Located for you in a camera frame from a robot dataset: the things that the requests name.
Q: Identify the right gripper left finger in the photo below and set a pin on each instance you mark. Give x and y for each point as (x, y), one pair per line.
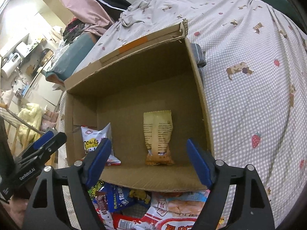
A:
(47, 209)

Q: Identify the white red Oishi shrimp bag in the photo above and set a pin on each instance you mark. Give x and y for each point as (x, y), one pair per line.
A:
(181, 203)

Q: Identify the yellow blanket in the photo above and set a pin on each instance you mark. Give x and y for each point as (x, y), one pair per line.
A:
(31, 113)

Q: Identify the pile of clothes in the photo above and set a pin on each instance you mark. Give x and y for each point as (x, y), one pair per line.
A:
(74, 29)

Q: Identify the blue Lonely God chips bag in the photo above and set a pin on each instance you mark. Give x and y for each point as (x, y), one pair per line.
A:
(118, 197)

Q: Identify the red white chocolate bar packet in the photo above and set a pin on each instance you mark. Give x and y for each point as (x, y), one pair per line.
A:
(101, 206)

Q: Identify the brown cardboard box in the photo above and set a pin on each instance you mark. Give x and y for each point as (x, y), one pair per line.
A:
(153, 73)

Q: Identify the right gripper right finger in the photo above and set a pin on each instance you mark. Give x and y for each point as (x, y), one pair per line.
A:
(250, 209)

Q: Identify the white Power Life snack bag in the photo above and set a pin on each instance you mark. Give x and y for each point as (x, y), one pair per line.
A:
(92, 138)

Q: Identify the checked bed quilt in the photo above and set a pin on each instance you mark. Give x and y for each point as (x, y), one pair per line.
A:
(252, 62)

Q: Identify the white water heater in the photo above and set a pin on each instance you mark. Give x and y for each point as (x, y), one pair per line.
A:
(8, 68)

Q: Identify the large red snack bag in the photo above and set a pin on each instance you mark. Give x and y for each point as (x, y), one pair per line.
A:
(155, 218)

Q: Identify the beige brown snack pouch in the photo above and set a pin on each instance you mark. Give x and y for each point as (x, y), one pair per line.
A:
(157, 129)

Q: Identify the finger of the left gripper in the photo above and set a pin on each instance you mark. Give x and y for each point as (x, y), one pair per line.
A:
(37, 144)
(43, 154)

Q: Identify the wooden rack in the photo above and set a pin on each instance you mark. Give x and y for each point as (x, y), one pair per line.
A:
(27, 124)

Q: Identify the pink hanging curtain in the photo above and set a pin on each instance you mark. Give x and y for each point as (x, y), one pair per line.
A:
(91, 13)

